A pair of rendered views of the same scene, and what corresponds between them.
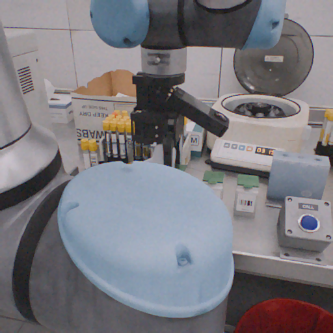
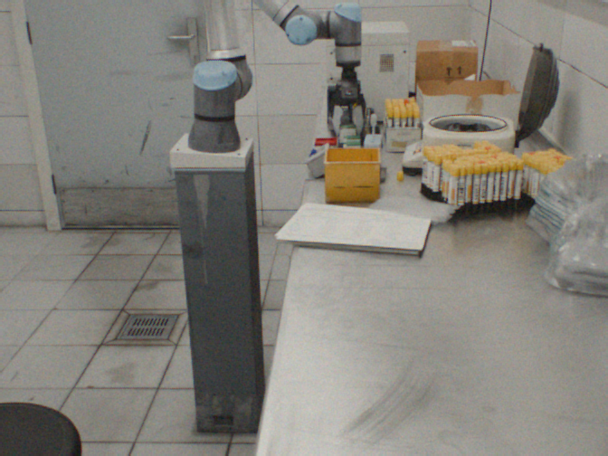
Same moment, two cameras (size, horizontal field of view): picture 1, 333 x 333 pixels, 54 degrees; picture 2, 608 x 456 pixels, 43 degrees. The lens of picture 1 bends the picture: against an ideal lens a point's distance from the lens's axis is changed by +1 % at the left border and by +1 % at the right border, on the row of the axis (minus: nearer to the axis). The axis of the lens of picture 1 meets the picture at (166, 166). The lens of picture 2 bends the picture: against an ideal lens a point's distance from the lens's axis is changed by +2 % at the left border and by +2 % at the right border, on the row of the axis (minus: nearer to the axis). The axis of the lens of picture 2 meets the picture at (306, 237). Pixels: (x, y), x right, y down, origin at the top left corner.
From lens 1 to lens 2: 2.12 m
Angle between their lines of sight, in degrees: 72
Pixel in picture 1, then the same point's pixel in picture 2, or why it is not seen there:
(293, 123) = (432, 133)
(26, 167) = (217, 56)
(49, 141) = (230, 54)
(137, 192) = (215, 64)
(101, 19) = not seen: hidden behind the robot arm
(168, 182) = (223, 67)
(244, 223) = not seen: hidden behind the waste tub
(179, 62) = (340, 54)
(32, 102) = (388, 80)
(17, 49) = (385, 41)
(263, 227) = not seen: hidden behind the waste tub
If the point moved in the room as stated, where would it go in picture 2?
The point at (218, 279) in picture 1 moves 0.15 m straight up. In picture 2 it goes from (202, 81) to (197, 23)
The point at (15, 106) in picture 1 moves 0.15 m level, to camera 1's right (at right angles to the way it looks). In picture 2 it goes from (223, 42) to (227, 49)
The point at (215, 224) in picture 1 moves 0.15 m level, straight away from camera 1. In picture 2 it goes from (207, 71) to (263, 70)
